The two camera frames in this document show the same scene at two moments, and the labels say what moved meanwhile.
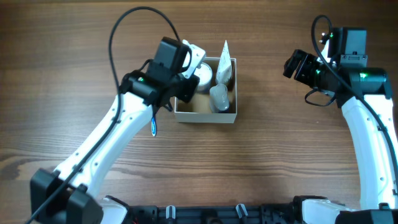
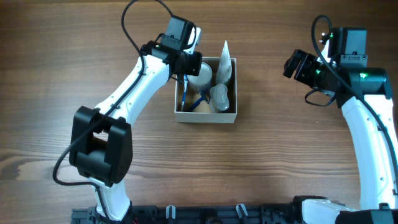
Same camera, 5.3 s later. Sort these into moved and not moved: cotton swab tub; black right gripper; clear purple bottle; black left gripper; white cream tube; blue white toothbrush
Moved: blue white toothbrush; black left gripper
Not moved: cotton swab tub; black right gripper; clear purple bottle; white cream tube
